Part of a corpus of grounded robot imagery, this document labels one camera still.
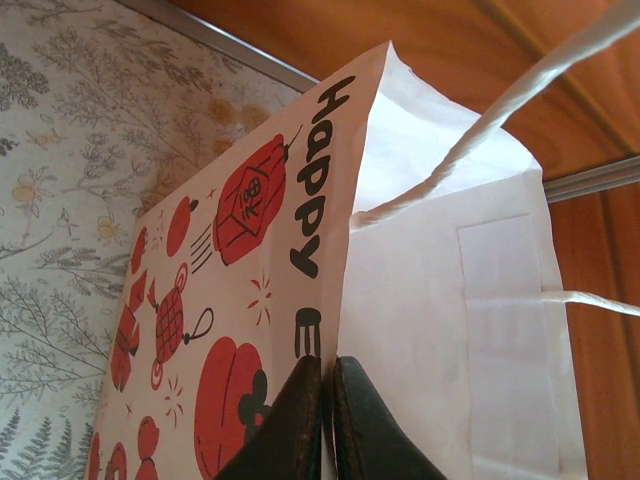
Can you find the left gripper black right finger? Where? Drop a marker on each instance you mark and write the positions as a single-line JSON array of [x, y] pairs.
[[365, 440]]

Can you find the red white paper bag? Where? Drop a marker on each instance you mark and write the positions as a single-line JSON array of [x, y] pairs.
[[410, 300]]

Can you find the aluminium table edge rail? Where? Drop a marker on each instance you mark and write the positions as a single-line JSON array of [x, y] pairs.
[[260, 61]]

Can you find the aluminium frame post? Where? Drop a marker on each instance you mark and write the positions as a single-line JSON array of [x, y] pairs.
[[600, 180]]

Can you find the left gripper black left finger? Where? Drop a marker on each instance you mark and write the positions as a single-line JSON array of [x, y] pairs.
[[290, 440]]

